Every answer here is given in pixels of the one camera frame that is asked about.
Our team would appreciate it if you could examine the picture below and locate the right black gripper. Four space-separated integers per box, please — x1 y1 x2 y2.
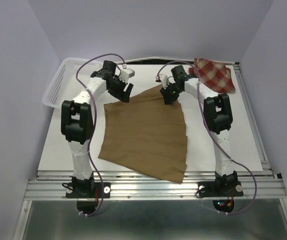
158 82 183 106

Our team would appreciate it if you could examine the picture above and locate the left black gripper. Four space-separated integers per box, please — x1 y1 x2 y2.
107 75 133 103

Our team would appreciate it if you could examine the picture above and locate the brown skirt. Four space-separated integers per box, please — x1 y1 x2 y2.
98 85 188 184

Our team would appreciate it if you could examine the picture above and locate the red plaid skirt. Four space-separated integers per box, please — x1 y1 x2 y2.
188 58 236 94

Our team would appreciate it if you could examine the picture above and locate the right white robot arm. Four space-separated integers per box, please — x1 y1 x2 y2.
155 65 235 177

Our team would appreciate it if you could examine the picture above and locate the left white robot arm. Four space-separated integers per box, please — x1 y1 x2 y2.
60 60 135 197

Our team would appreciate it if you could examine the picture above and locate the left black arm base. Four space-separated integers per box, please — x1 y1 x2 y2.
61 175 111 199

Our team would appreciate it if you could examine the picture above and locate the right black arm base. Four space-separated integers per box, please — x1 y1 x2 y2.
195 171 244 198

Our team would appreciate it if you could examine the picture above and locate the white plastic basket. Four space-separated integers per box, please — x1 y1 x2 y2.
41 57 107 112

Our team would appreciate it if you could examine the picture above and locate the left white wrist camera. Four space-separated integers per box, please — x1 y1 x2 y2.
118 63 135 84

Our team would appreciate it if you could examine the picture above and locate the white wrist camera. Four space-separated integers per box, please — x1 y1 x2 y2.
155 74 170 89
118 63 135 84

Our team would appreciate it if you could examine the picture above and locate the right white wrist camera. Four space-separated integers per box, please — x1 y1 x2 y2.
155 74 170 89

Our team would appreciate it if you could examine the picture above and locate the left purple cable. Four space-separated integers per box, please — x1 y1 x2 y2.
75 52 128 218

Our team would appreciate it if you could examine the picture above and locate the purple cable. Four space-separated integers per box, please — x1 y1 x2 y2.
75 52 128 218
155 61 257 216

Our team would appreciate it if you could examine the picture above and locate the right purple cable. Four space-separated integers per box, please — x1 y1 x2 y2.
155 61 257 216

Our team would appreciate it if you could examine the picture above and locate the aluminium frame rail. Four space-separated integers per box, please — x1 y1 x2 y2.
14 63 287 240

